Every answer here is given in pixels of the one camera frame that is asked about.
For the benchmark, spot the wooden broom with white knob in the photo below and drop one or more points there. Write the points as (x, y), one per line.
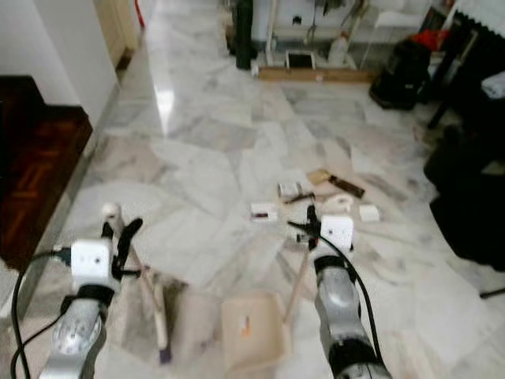
(154, 316)

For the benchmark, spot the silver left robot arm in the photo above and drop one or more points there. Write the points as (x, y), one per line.
(75, 335)

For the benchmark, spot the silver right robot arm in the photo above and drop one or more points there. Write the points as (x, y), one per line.
(339, 304)

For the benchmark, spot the thin brown stick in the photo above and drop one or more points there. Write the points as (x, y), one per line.
(300, 197)

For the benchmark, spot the white crumpled cup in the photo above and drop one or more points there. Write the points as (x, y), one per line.
(338, 204)

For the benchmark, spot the small white grey box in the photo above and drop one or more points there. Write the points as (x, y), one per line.
(289, 189)

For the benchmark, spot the brown cardboard piece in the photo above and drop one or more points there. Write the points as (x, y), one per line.
(319, 177)

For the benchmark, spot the dark brown wrapper bar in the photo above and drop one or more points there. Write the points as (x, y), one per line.
(347, 188)

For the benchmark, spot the small plain white box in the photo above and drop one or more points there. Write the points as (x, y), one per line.
(369, 213)

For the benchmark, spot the dark wooden stairs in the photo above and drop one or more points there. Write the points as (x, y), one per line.
(39, 174)

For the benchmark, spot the long wooden plank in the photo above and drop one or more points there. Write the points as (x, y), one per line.
(316, 74)

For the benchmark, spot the white framed tablet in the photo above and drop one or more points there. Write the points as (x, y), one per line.
(299, 60)

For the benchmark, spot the large black bag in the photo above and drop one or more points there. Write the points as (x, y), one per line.
(469, 205)

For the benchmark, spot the black round bag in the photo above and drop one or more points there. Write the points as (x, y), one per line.
(401, 75)

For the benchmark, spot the white bottle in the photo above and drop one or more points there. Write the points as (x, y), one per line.
(339, 50)

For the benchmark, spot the black upright pole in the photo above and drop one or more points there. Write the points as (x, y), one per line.
(244, 33)

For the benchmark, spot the red cloth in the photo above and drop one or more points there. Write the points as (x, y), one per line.
(430, 39)

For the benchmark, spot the black furniture stand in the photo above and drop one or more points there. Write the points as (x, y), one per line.
(473, 67)

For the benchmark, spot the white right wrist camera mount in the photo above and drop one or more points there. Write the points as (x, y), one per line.
(338, 232)

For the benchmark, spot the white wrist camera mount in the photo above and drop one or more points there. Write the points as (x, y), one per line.
(338, 232)
(90, 259)

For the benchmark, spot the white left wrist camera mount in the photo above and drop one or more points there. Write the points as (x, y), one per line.
(90, 259)

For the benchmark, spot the white table frame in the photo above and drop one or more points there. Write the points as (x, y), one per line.
(339, 17)

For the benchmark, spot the light wooden door frame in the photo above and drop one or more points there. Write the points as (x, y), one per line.
(117, 28)

